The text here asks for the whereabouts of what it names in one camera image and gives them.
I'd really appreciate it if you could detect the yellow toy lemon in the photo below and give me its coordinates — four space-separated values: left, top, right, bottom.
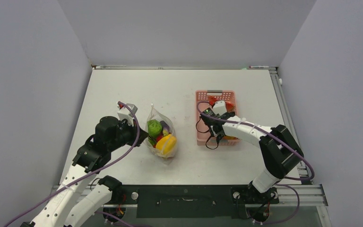
223 136 237 140

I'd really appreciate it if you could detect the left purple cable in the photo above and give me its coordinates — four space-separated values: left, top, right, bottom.
3 101 141 227

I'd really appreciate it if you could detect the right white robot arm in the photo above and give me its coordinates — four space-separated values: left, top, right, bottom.
200 108 304 202

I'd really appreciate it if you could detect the pink perforated plastic basket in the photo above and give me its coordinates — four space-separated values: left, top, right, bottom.
195 90 242 147

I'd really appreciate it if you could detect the aluminium table edge rail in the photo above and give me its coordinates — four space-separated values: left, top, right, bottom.
269 67 300 145

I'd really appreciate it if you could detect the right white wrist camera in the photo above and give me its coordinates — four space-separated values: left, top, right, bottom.
212 100 227 116

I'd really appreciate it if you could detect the green toy apple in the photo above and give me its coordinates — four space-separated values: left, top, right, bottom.
147 119 162 138

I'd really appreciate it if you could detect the yellow toy bell pepper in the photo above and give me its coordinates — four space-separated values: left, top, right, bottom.
156 134 177 157

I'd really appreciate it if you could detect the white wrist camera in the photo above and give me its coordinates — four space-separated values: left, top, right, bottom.
212 100 227 116
117 103 138 127

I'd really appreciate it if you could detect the purple cable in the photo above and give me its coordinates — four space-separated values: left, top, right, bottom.
3 101 141 227
196 101 315 182

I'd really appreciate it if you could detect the clear dotted zip top bag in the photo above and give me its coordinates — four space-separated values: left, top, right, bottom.
144 104 178 165

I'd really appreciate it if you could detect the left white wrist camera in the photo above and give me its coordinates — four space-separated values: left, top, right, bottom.
117 103 138 127

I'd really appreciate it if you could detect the black looped cable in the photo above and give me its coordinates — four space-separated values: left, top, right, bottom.
195 117 225 150

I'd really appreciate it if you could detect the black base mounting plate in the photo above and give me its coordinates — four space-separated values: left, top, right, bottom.
104 184 279 219

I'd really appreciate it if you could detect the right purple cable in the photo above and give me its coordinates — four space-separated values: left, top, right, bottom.
196 101 315 182

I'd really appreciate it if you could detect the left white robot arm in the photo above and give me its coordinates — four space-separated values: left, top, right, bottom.
21 113 148 227

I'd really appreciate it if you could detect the purple toy eggplant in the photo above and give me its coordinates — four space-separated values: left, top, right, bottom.
160 121 171 136

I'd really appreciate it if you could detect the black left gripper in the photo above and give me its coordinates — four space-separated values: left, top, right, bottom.
108 117 148 151

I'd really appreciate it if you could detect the green toy grape bunch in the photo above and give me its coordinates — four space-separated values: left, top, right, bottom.
148 136 157 148

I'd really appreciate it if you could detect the red watermelon slice toy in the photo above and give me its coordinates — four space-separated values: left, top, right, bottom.
208 96 235 112

